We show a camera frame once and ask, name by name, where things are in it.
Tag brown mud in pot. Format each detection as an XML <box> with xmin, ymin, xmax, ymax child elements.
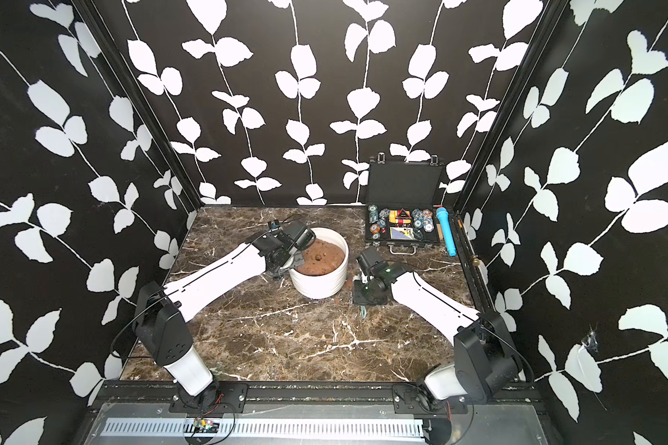
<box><xmin>296</xmin><ymin>239</ymin><xmax>345</xmax><ymax>276</ymax></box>

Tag blue cylindrical microphone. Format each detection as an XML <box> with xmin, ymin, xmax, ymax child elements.
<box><xmin>436</xmin><ymin>207</ymin><xmax>458</xmax><ymax>257</ymax></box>

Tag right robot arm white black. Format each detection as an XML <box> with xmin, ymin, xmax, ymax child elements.
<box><xmin>353</xmin><ymin>248</ymin><xmax>531</xmax><ymax>404</ymax></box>

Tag small circuit board with wires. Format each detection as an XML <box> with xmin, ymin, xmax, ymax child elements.
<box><xmin>184</xmin><ymin>419</ymin><xmax>220</xmax><ymax>436</ymax></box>

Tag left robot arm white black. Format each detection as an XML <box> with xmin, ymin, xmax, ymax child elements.
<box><xmin>128</xmin><ymin>220</ymin><xmax>317</xmax><ymax>398</ymax></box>

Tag white perforated rail strip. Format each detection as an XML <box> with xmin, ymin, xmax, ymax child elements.
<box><xmin>98</xmin><ymin>418</ymin><xmax>425</xmax><ymax>441</ymax></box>

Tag black open poker chip case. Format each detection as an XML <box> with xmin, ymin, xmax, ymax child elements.
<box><xmin>365</xmin><ymin>152</ymin><xmax>443</xmax><ymax>250</ymax></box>

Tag brown dried mud flakes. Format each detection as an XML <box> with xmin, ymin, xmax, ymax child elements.
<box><xmin>334</xmin><ymin>292</ymin><xmax>352</xmax><ymax>305</ymax></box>

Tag white ribbed ceramic pot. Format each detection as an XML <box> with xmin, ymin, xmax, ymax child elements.
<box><xmin>289</xmin><ymin>227</ymin><xmax>349</xmax><ymax>300</ymax></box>

